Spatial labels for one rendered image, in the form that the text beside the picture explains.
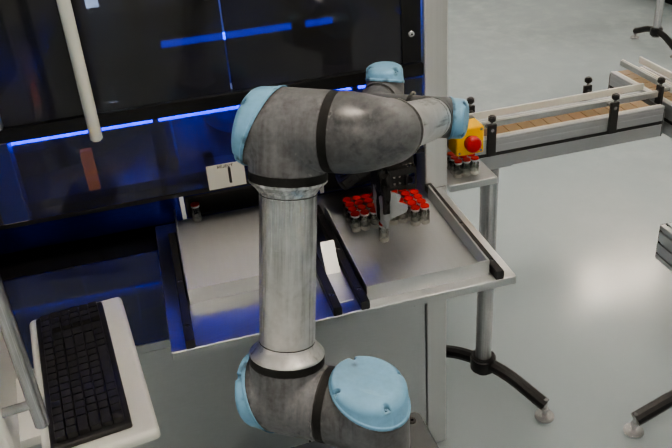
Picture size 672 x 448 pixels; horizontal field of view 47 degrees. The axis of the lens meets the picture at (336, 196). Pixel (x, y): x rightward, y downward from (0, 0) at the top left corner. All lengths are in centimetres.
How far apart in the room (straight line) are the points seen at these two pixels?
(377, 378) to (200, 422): 106
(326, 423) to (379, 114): 46
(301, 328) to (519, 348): 171
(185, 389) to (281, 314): 97
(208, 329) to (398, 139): 64
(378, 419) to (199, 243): 78
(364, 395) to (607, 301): 201
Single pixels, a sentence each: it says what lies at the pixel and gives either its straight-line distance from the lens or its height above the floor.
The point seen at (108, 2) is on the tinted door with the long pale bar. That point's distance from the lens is 161.
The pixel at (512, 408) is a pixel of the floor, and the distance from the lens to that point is 258.
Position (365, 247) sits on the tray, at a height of 88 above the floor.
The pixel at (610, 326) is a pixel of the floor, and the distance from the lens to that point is 295.
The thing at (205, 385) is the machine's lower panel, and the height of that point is 43.
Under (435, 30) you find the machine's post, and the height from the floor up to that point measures 128.
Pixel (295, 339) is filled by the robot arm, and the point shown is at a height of 107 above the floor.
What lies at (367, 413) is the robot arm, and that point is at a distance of 113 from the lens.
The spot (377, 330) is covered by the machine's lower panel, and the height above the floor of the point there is 48.
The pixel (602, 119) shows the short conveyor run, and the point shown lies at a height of 93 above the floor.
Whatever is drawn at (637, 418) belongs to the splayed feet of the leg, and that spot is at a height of 7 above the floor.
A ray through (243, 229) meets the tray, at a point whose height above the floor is 88.
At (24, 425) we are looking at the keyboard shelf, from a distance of 157.
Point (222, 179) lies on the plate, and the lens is 175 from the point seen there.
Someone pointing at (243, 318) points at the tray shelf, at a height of 88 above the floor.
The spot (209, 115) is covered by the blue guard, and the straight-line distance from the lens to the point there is 169.
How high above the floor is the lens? 181
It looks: 29 degrees down
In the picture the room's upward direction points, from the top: 4 degrees counter-clockwise
